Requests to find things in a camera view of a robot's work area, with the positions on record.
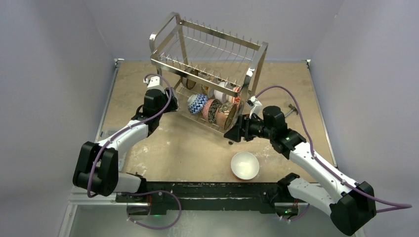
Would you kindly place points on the orange patterned bowl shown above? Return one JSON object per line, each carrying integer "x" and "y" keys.
{"x": 236, "y": 99}

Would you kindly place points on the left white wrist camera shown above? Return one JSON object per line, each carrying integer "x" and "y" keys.
{"x": 154, "y": 82}

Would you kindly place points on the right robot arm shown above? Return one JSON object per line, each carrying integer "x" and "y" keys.
{"x": 349, "y": 213}

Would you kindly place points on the aluminium frame rail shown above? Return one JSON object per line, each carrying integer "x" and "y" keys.
{"x": 298, "y": 188}

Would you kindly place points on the black leaf patterned bowl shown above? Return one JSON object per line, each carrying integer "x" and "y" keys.
{"x": 209, "y": 110}

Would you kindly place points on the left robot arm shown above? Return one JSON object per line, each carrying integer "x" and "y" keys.
{"x": 97, "y": 166}

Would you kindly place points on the large plain white bowl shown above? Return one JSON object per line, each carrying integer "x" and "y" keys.
{"x": 244, "y": 166}

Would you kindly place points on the small black hammer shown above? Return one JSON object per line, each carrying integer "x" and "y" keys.
{"x": 293, "y": 109}

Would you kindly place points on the steel two-tier dish rack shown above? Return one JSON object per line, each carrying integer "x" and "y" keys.
{"x": 207, "y": 56}

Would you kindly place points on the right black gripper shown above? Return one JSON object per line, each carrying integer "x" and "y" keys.
{"x": 244, "y": 127}

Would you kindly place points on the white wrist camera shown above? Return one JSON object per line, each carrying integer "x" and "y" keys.
{"x": 154, "y": 82}
{"x": 255, "y": 106}

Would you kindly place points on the brown glazed bowl stack top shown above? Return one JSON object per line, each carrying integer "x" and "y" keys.
{"x": 224, "y": 114}

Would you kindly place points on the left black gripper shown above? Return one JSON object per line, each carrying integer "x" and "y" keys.
{"x": 172, "y": 105}

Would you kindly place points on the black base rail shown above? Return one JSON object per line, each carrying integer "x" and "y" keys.
{"x": 159, "y": 201}

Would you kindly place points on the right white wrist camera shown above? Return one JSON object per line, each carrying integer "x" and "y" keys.
{"x": 255, "y": 106}

